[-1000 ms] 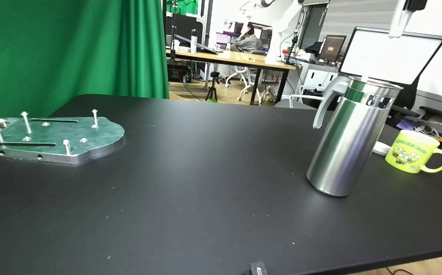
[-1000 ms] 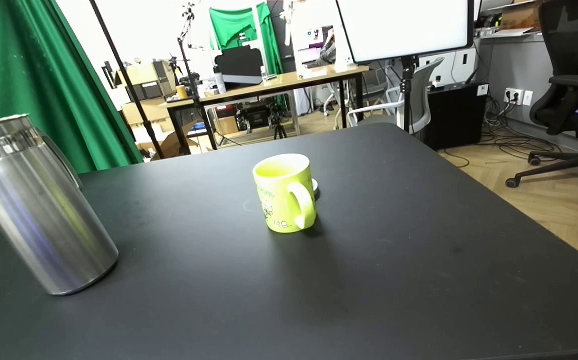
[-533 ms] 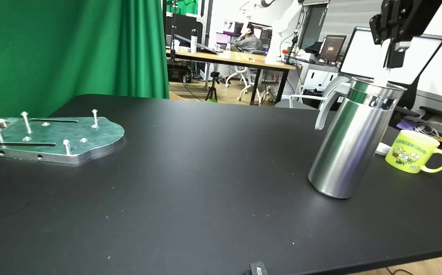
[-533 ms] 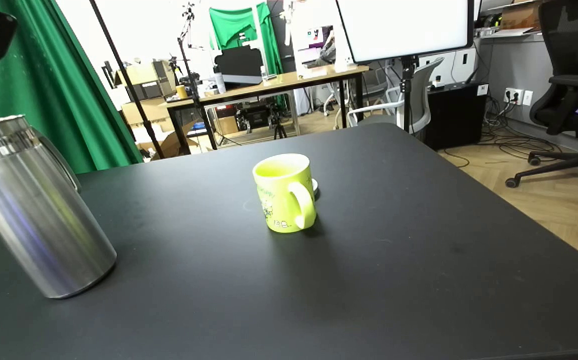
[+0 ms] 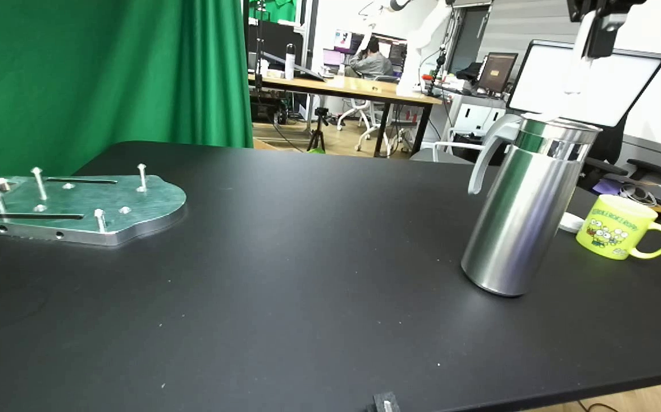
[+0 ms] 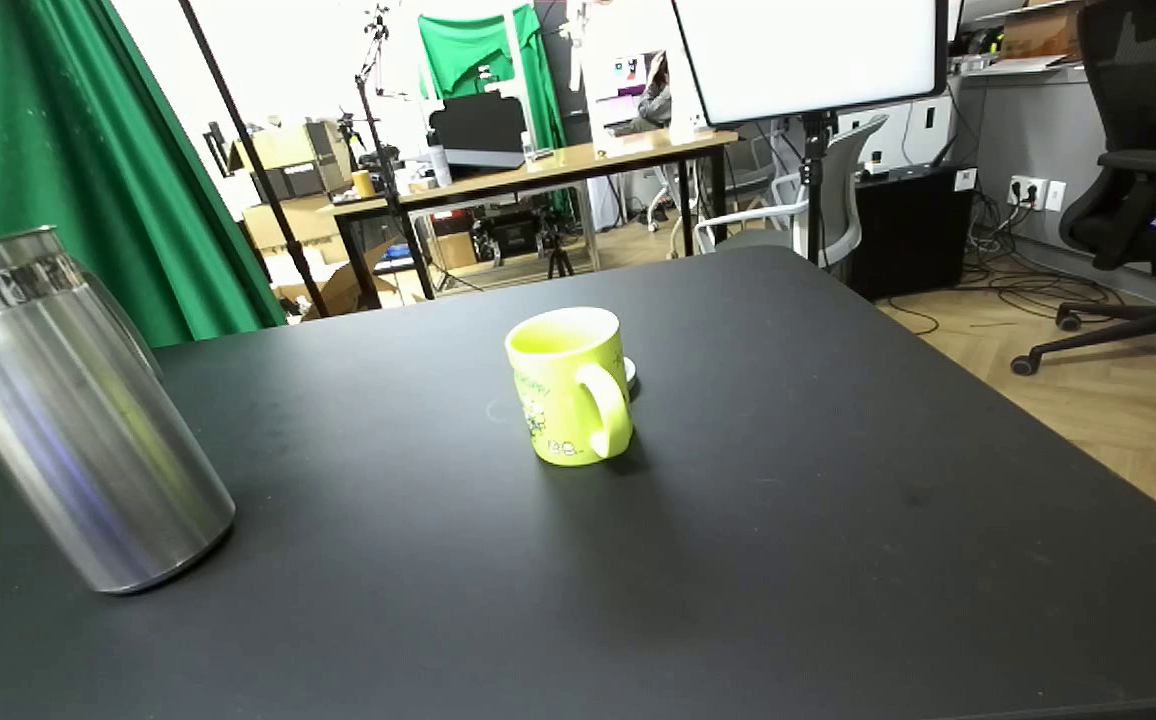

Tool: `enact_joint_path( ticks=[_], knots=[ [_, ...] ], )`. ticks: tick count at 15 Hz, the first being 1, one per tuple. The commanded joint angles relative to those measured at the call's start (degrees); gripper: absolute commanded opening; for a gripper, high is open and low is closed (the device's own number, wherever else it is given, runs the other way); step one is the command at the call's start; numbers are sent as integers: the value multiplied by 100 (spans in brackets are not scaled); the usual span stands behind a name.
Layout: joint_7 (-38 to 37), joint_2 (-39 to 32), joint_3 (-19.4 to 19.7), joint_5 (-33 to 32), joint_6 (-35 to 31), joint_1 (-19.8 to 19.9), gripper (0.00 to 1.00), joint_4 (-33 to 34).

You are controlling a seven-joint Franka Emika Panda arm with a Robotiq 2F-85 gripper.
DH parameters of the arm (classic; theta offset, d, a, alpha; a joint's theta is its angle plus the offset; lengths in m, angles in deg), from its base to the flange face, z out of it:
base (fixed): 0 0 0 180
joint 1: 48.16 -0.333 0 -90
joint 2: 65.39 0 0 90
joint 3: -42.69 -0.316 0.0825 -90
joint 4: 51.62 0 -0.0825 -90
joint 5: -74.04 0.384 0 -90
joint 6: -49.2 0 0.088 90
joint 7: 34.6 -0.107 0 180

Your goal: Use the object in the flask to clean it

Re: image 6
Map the stainless steel flask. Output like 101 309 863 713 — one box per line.
0 226 237 595

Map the green curtain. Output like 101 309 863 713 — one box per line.
0 0 289 413

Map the black slanted stand pole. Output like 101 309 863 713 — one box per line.
178 0 332 319

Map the stack of cardboard boxes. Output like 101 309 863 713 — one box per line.
226 120 401 321

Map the green hanging cloth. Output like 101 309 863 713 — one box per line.
417 4 569 153

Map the black case on table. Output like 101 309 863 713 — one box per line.
427 92 529 170

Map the wooden table with black legs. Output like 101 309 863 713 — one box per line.
322 128 740 307

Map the small black tripod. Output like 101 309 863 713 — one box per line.
544 222 577 280

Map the yellow-green mug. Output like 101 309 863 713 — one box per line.
505 307 634 468

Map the person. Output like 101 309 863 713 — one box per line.
616 50 675 137

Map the light panel on stand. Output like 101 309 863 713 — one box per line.
671 0 950 267

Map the white office chair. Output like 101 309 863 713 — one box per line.
694 113 890 270

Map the black computer case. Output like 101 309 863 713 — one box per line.
843 164 979 302

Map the cardboard box on shelf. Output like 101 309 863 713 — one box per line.
999 4 1085 61

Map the black office chair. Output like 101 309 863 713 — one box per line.
1010 0 1156 439

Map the camera on tripod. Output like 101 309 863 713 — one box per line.
352 0 437 301

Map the tangle of black cables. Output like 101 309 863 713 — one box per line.
886 190 1124 337

